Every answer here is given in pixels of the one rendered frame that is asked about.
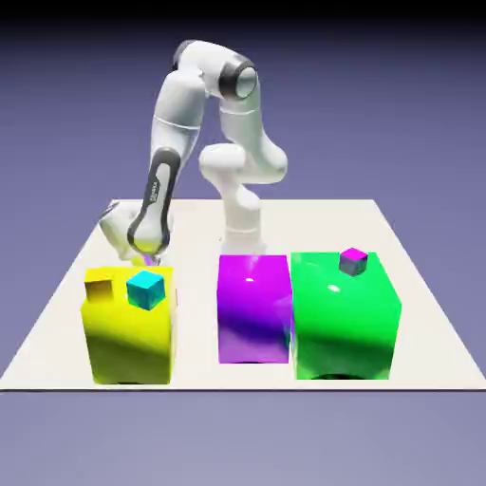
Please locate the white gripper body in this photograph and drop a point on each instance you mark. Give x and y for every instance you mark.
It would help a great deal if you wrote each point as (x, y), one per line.
(114, 229)

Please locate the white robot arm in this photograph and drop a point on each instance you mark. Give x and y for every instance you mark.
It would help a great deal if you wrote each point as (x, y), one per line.
(178, 114)

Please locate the small yellow cube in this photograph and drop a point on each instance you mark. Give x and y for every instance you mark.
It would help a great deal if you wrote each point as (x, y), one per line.
(98, 291)

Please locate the small cyan cube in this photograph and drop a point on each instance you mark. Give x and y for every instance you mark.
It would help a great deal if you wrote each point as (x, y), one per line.
(145, 290)

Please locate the small purple cube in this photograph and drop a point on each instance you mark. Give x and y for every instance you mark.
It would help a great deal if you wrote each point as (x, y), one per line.
(354, 262)

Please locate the large yellow box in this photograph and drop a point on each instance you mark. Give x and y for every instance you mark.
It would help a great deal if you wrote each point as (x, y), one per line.
(125, 338)

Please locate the large purple box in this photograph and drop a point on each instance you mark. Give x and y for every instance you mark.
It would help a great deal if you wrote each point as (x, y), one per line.
(252, 311)

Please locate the large green box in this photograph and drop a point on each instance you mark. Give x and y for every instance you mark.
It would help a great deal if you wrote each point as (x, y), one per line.
(343, 322)

